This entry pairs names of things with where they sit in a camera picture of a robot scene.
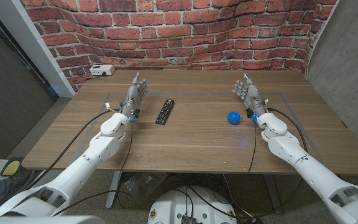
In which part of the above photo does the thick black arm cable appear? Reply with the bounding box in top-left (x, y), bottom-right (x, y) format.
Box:
top-left (266, 107), bottom-right (308, 153)
top-left (17, 108), bottom-right (121, 194)

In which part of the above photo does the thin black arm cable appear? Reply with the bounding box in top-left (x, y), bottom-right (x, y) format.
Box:
top-left (112, 121), bottom-right (135, 209)
top-left (247, 120), bottom-right (258, 175)

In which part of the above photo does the blue spiky stress ball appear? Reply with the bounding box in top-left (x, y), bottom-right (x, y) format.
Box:
top-left (227, 111), bottom-right (241, 126)

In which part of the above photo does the black power box cable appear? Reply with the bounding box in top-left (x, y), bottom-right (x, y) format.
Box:
top-left (87, 72), bottom-right (108, 81)

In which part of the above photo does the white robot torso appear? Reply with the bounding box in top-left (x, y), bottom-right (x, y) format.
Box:
top-left (0, 215), bottom-right (107, 224)

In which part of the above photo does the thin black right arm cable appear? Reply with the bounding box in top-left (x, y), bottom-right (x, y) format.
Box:
top-left (247, 120), bottom-right (258, 175)

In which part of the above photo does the grey table leg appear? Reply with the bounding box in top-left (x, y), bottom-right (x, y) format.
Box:
top-left (262, 174), bottom-right (284, 215)
top-left (105, 170), bottom-right (122, 209)

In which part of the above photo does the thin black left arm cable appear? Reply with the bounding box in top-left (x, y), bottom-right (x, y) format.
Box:
top-left (112, 121), bottom-right (135, 209)

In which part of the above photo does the yellow foot pedal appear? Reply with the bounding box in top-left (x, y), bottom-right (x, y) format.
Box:
top-left (0, 157), bottom-right (25, 177)

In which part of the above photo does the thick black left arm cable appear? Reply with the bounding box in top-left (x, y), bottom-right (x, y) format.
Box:
top-left (17, 108), bottom-right (121, 194)

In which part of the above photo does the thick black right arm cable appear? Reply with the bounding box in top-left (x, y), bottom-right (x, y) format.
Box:
top-left (266, 107), bottom-right (308, 153)

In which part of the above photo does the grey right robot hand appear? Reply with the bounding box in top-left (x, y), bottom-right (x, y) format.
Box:
top-left (232, 72), bottom-right (269, 122)

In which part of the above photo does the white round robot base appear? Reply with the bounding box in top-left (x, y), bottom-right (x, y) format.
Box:
top-left (147, 185), bottom-right (238, 224)

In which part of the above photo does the white power box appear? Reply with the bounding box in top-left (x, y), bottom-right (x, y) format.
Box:
top-left (89, 63), bottom-right (116, 77)

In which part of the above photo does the clear plastic bag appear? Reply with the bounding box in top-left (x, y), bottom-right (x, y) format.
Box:
top-left (121, 172), bottom-right (167, 206)

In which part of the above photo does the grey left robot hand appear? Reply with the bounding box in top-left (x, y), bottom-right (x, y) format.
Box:
top-left (120, 71), bottom-right (150, 123)

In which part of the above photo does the black TV remote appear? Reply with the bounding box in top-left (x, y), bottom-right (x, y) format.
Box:
top-left (155, 99), bottom-right (175, 126)

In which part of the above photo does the red brick printed backdrop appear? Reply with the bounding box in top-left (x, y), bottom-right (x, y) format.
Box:
top-left (20, 0), bottom-right (338, 93)

